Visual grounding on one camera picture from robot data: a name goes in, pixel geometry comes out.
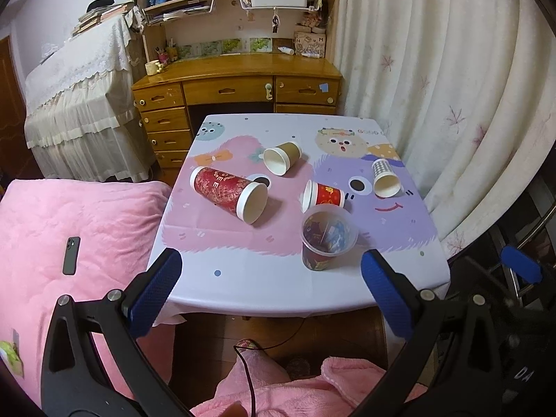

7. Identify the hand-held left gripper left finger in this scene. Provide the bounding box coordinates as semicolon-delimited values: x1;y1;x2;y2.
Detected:
41;247;193;417

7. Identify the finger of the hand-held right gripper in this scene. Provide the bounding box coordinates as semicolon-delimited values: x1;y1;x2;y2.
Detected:
499;245;543;285

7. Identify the brown wooden door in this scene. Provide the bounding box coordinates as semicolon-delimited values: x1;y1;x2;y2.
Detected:
0;37;44;179

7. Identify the stack of books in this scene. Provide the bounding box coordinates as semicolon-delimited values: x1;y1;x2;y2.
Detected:
72;2;136;36

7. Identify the checkered paper cup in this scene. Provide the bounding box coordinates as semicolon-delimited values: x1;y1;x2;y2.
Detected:
372;159;401;198

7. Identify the green snack packet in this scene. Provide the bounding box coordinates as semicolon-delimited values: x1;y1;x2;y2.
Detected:
0;341;23;376

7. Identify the wooden bookshelf hutch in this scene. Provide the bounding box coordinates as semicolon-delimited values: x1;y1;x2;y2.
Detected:
134;0;342;59

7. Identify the dark smartphone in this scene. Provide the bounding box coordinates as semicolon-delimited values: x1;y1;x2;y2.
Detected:
63;236;81;276

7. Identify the lace covered furniture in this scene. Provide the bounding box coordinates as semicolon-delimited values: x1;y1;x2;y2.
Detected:
24;9;157;183

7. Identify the small red paper cup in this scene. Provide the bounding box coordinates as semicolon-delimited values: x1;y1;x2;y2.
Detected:
303;179;347;213

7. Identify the cartoon printed tablecloth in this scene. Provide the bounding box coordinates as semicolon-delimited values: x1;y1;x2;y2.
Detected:
148;114;450;326

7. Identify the pink blanket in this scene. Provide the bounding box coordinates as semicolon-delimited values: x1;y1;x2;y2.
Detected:
0;178;174;400

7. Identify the clear printed plastic cup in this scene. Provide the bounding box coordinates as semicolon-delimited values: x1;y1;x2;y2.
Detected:
301;204;359;272

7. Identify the white storage basket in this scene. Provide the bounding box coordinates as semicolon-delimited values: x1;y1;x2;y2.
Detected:
250;0;310;8

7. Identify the wooden desk with drawers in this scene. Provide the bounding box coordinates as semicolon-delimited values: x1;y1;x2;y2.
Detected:
131;53;344;170

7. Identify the brown paper cup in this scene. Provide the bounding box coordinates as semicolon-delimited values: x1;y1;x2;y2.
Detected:
263;141;302;177

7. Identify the printed cardboard box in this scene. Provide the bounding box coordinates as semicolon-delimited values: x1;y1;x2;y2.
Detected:
294;30;326;58

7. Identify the black cable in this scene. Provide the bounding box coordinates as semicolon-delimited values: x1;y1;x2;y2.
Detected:
234;319;305;417

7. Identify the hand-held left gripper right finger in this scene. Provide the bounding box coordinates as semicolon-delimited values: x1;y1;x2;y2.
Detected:
352;249;516;417

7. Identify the tall red patterned paper cup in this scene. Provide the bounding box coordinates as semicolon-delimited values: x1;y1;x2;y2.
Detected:
189;166;269;225

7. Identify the white floral curtain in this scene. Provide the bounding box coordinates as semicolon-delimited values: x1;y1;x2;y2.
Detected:
334;0;556;255

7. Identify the pink fleece robe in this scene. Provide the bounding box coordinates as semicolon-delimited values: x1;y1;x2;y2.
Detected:
191;350;432;417

